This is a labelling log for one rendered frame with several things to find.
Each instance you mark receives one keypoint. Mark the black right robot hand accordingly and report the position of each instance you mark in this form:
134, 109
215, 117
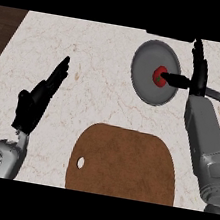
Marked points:
198, 76

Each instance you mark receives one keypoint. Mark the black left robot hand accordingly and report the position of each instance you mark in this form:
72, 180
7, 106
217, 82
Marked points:
35, 103

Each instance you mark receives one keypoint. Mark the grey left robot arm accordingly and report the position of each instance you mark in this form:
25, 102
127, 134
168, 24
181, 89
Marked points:
2, 158

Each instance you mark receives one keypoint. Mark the red tomato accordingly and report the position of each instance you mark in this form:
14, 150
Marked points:
158, 77

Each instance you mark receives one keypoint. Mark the grey frying pan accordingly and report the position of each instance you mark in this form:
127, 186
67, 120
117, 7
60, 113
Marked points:
149, 71

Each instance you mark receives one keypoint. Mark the brown wooden cutting board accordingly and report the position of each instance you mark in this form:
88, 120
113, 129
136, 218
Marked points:
123, 165

